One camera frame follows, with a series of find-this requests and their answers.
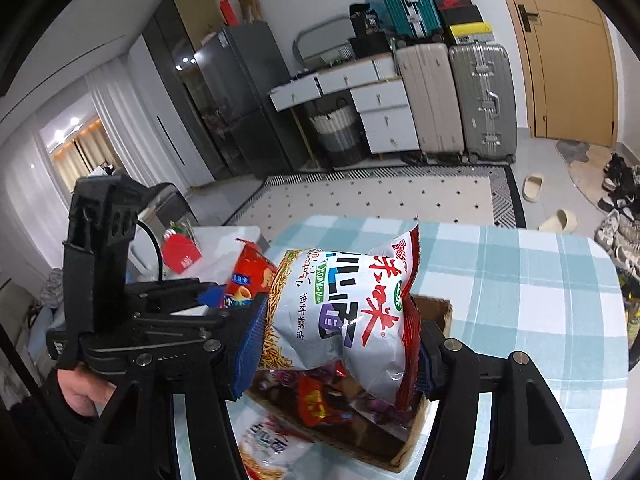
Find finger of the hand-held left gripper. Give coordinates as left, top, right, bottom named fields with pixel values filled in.
left=82, top=309, right=237, bottom=362
left=125, top=276, right=226, bottom=314

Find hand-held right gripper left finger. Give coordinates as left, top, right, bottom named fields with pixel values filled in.
left=75, top=300, right=272, bottom=480

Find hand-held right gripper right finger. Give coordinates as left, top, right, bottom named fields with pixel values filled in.
left=415, top=322, right=587, bottom=480

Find brown cardboard box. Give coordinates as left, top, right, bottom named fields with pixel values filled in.
left=245, top=294, right=454, bottom=474

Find red snack bag blue label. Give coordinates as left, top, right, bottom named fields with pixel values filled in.
left=221, top=237, right=279, bottom=311

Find white noodle snack bag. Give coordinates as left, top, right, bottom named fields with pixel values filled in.
left=260, top=217, right=427, bottom=412
left=236, top=409, right=317, bottom=480

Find person's left forearm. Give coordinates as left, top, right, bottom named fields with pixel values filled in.
left=10, top=370, right=106, bottom=480

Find person's left hand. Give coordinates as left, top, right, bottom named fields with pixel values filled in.
left=57, top=362, right=119, bottom=418

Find red paper box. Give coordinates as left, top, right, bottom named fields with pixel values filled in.
left=161, top=230, right=203, bottom=277

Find shiny red snack packet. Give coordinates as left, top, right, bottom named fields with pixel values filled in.
left=294, top=374, right=357, bottom=429

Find white curtain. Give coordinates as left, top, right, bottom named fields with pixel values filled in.
left=82, top=67, right=202, bottom=202

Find dark glass cabinet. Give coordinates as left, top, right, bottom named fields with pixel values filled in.
left=141, top=0, right=237, bottom=189

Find patterned rug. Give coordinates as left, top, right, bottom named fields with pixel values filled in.
left=220, top=164, right=529, bottom=232

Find beige slipper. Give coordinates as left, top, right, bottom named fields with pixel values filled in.
left=538, top=208, right=577, bottom=234
left=521, top=174, right=547, bottom=202

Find dark grey refrigerator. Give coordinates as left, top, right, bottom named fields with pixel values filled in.
left=192, top=22, right=309, bottom=182

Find woven laundry basket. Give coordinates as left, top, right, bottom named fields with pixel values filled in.
left=306, top=97, right=367, bottom=154

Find group of shoes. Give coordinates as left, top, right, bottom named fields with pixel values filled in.
left=594, top=152, right=640, bottom=282

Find grey door mat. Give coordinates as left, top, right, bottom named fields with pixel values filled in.
left=556, top=139, right=627, bottom=212

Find white dresser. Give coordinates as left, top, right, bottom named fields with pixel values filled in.
left=269, top=52, right=422, bottom=157

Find beige suitcase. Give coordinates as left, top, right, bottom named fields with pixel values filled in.
left=392, top=40, right=467, bottom=164

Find silver suitcase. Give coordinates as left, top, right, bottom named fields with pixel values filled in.
left=447, top=40, right=519, bottom=166

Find oval mirror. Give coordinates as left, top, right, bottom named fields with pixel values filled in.
left=292, top=15, right=359, bottom=64

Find black bag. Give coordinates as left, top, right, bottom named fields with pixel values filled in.
left=349, top=4, right=392, bottom=59

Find wooden door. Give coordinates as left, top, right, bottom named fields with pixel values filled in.
left=487, top=0, right=622, bottom=149

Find black and yellow box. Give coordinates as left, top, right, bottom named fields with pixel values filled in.
left=442, top=7, right=494, bottom=47

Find black cable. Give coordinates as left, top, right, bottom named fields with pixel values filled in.
left=136, top=220, right=167, bottom=282

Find black door handle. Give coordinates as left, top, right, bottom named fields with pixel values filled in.
left=517, top=4, right=542, bottom=29

